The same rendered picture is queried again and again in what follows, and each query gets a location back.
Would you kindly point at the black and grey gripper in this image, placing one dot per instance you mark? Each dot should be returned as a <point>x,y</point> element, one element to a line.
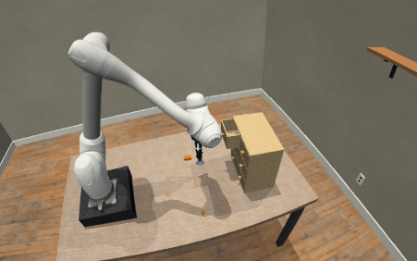
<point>199,152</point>

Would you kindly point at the small wooden chest of drawers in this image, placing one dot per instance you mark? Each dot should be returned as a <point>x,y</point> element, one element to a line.
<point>264,148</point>

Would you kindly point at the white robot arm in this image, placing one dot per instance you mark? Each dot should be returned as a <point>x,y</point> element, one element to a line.
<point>91,56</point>

